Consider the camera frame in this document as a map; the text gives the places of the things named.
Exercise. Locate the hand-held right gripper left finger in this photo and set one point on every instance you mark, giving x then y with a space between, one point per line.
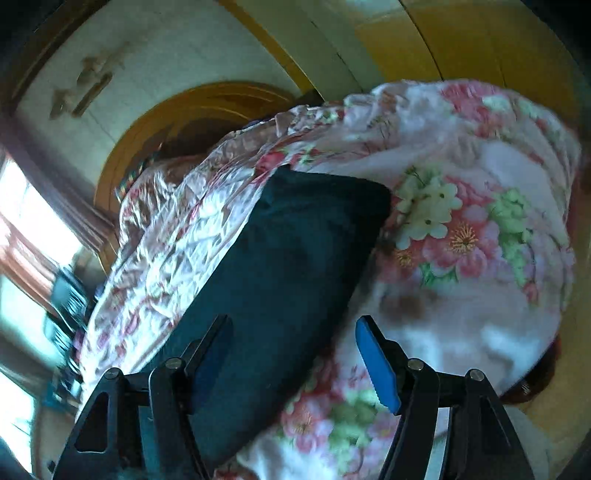
210 369

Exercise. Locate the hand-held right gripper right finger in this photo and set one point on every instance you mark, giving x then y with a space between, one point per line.
376 360

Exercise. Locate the black pants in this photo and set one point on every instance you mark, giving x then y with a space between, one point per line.
286 258

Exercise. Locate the black leather chair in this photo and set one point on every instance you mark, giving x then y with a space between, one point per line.
69 300

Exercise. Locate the floral pink blanket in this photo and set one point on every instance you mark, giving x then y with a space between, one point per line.
461 184

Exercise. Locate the reddish window curtain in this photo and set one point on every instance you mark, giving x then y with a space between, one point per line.
41 258

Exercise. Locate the colourful checkered pillow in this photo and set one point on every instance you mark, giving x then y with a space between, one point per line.
136 170

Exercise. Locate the wooden headboard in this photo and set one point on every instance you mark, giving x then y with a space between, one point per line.
138 134

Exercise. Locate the wooden wardrobe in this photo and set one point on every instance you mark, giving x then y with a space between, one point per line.
461 41

